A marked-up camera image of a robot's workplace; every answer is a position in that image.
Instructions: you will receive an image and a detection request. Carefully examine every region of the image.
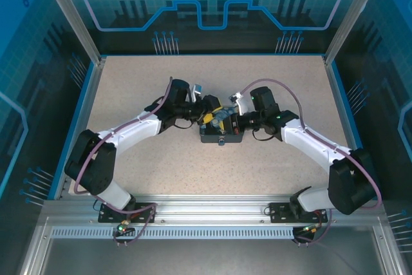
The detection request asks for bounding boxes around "dark metal lock box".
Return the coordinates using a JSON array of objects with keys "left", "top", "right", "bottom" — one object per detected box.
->
[{"left": 198, "top": 119, "right": 245, "bottom": 145}]

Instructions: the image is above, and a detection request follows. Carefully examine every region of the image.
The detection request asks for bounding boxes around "aluminium front rail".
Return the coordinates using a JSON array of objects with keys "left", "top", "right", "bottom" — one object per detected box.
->
[{"left": 41, "top": 193, "right": 389, "bottom": 225}]

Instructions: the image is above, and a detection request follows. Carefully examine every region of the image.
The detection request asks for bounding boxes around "blue table side rail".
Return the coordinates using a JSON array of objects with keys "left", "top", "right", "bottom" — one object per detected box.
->
[
  {"left": 323, "top": 55, "right": 366, "bottom": 152},
  {"left": 47, "top": 59, "right": 104, "bottom": 200}
]

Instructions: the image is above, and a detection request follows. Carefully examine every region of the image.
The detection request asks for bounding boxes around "slotted grey cable duct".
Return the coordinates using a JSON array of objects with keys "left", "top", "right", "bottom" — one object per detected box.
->
[{"left": 50, "top": 226, "right": 312, "bottom": 240}]

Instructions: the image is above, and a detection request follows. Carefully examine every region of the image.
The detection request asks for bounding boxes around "aluminium frame post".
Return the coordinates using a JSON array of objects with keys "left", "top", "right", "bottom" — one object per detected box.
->
[
  {"left": 35, "top": 0, "right": 108, "bottom": 65},
  {"left": 323, "top": 0, "right": 384, "bottom": 67}
]

